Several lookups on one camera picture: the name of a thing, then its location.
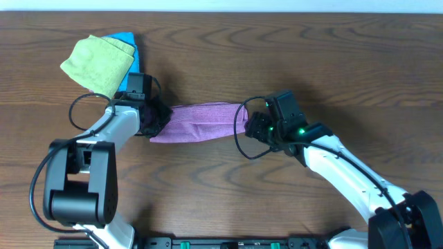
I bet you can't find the purple cloth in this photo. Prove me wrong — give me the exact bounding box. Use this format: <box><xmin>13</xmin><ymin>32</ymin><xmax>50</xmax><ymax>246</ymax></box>
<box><xmin>150</xmin><ymin>102</ymin><xmax>248</xmax><ymax>144</ymax></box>

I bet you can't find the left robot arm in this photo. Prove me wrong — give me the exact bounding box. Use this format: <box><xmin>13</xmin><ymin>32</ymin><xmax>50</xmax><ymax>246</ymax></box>
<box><xmin>42</xmin><ymin>97</ymin><xmax>172</xmax><ymax>248</ymax></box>

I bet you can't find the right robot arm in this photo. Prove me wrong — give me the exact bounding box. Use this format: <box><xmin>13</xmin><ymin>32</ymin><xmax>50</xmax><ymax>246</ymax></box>
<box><xmin>245</xmin><ymin>112</ymin><xmax>442</xmax><ymax>249</ymax></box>

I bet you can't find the green folded cloth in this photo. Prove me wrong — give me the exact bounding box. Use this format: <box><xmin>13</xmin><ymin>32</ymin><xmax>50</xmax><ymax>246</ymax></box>
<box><xmin>60</xmin><ymin>35</ymin><xmax>118</xmax><ymax>98</ymax></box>

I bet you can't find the blue folded cloth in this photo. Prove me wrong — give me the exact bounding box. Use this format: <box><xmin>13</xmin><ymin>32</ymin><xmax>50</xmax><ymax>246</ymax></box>
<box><xmin>102</xmin><ymin>32</ymin><xmax>140</xmax><ymax>94</ymax></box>

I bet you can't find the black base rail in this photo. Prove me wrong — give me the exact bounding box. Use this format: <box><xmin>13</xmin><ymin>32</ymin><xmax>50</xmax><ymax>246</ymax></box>
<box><xmin>53</xmin><ymin>236</ymin><xmax>333</xmax><ymax>249</ymax></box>

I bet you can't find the right black cable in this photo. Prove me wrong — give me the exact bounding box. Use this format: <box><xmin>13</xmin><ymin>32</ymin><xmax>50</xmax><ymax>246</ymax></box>
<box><xmin>233</xmin><ymin>95</ymin><xmax>415</xmax><ymax>249</ymax></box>

